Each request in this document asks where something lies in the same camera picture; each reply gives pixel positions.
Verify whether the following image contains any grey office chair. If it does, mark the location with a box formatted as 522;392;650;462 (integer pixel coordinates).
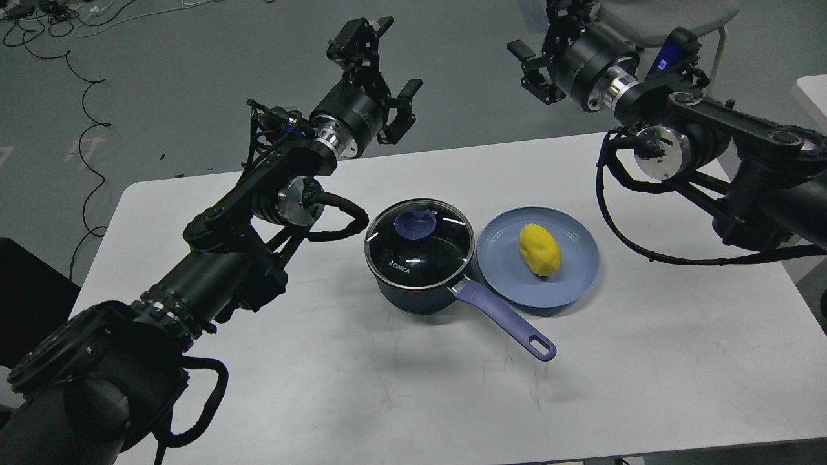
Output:
590;1;740;91

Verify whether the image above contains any white side table corner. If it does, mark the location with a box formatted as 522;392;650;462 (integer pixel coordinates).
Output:
791;74;827;134

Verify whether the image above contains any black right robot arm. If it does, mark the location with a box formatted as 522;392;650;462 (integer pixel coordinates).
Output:
507;1;826;267

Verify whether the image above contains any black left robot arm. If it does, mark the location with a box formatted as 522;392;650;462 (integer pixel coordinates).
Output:
2;17;422;464

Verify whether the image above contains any yellow potato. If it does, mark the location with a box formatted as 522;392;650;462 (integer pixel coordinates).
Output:
518;223;562;278

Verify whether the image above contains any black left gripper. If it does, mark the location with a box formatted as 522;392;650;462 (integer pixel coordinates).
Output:
310;17;423;158

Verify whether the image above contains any glass lid purple knob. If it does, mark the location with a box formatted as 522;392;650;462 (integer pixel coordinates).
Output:
364;198;476;291

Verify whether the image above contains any blue plate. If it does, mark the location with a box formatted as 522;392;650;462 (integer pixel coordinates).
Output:
477;207;600;313

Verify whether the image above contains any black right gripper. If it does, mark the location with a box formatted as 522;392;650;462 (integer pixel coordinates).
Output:
506;1;639;112

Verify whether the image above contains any white floor cable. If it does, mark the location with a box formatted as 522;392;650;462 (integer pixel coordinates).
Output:
72;0;214;37

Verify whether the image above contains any dark blue saucepan purple handle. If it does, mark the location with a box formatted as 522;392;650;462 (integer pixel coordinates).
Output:
364;198;558;362

